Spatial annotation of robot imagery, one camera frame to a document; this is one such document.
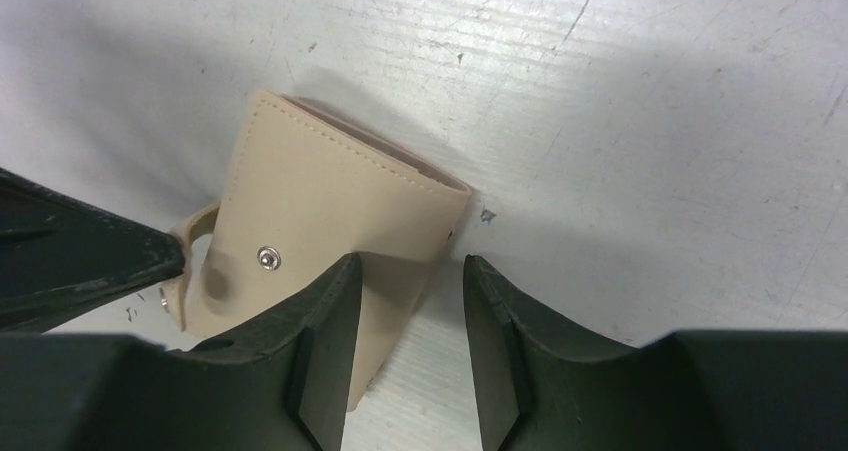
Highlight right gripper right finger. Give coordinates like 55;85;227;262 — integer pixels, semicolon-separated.
463;255;847;450

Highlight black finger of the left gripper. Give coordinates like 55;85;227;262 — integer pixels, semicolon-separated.
1;170;185;332

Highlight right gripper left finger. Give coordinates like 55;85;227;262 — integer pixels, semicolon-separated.
1;254;363;450

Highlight beige leather card holder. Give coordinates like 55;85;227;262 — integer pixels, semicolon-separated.
161;90;472;409

